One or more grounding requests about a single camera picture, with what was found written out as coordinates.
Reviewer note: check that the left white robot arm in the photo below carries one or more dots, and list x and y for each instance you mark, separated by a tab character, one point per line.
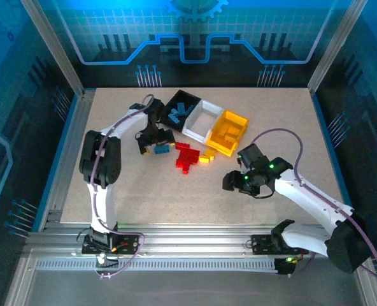
102	204

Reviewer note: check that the black plastic bin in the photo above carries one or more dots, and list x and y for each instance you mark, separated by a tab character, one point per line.
171	102

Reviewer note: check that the white plastic bin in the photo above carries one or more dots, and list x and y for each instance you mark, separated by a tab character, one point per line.
202	122

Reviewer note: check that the yellow plastic bin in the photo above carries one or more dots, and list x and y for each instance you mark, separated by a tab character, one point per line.
218	145

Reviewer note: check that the black controller box with LEDs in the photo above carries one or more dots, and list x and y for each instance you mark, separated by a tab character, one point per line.
285	269

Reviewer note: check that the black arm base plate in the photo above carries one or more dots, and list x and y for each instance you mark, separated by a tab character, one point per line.
131	243
260	243

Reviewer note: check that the aluminium table rail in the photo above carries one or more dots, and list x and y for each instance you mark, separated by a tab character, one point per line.
191	239

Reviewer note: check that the aluminium side rail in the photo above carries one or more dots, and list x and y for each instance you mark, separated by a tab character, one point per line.
80	111

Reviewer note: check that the aluminium frame post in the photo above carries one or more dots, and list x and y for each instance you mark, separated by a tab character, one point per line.
53	48
335	48

